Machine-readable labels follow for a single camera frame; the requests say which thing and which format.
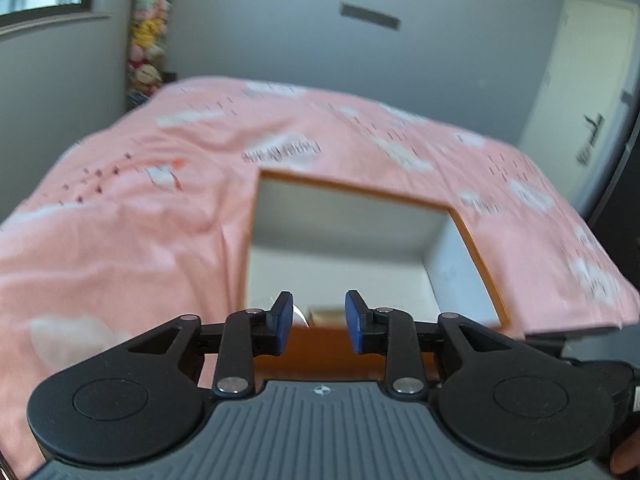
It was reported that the person right hand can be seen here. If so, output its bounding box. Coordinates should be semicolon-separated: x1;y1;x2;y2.
610;430;640;474

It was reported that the orange cardboard storage box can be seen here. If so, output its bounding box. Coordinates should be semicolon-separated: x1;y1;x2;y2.
241;170;511;379

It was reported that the pink cloud-print bed sheet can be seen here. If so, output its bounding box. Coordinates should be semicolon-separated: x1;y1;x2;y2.
1;77;639;477

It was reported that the stuffed toy column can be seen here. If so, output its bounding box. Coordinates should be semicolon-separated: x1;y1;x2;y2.
125;0;174;110

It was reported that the white door with handle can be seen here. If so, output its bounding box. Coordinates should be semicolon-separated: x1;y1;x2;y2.
518;0;639;207

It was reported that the dark wall vent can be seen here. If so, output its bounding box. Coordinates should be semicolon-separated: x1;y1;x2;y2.
340;2;401;30

